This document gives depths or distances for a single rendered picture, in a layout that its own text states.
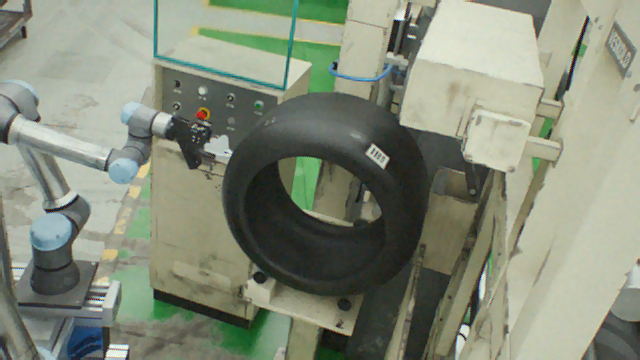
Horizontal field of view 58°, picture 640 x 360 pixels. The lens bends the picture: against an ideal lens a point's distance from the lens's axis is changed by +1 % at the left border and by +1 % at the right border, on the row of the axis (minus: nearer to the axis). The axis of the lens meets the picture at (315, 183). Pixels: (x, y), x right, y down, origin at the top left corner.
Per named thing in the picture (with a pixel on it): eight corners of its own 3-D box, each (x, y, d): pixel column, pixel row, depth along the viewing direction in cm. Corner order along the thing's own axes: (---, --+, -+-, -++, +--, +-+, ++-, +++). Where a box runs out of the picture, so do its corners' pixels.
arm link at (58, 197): (50, 247, 193) (-32, 97, 165) (67, 221, 206) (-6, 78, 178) (83, 242, 191) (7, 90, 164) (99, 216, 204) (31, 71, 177)
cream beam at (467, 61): (427, 46, 168) (440, -5, 161) (513, 66, 164) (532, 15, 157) (394, 125, 117) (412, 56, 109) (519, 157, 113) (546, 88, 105)
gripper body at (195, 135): (204, 133, 167) (166, 118, 168) (200, 157, 172) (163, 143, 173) (215, 123, 173) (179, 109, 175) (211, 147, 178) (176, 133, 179)
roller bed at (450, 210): (416, 233, 216) (437, 165, 200) (455, 244, 213) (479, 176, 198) (409, 264, 199) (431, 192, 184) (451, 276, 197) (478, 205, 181)
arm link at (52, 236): (25, 266, 182) (20, 231, 175) (44, 240, 193) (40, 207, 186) (64, 271, 182) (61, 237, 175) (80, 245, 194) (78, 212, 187)
